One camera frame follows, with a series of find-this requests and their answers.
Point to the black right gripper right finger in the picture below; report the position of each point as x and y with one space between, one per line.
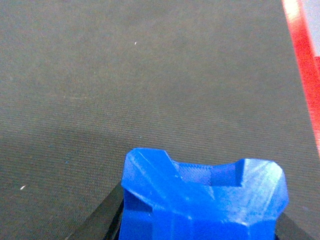
287 229

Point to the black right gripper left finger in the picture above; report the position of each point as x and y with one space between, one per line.
105 221

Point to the blue 3D printed part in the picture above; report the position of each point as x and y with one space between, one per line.
169 200

